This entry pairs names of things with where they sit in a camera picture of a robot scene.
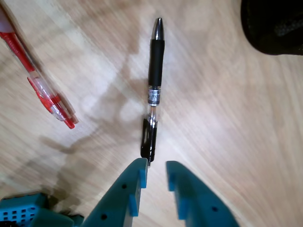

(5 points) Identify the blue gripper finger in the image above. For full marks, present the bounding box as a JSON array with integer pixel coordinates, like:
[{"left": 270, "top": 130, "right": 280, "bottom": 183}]
[
  {"left": 81, "top": 157, "right": 149, "bottom": 227},
  {"left": 165, "top": 160, "right": 241, "bottom": 227}
]

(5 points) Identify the black retractable pen silver tip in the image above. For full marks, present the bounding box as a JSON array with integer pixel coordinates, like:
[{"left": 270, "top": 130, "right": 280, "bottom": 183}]
[{"left": 140, "top": 17, "right": 166, "bottom": 168}]

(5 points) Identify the red pen with white grip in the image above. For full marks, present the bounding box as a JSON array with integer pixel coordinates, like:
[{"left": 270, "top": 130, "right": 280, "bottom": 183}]
[{"left": 0, "top": 4, "right": 80, "bottom": 130}]

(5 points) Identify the black mesh pen holder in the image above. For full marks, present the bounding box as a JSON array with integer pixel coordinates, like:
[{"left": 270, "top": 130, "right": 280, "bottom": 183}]
[{"left": 240, "top": 0, "right": 303, "bottom": 56}]

